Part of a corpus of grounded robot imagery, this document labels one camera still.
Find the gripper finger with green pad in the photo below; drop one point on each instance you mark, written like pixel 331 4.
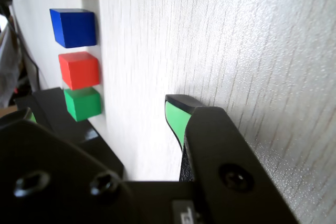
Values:
pixel 52 182
pixel 218 155

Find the green wooden cube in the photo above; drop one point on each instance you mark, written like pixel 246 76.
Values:
pixel 82 104

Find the red wooden cube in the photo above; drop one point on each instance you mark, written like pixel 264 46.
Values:
pixel 78 72

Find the black box lid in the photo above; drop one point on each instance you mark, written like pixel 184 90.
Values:
pixel 105 155

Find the blue wooden cube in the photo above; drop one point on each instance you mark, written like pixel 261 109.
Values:
pixel 73 28

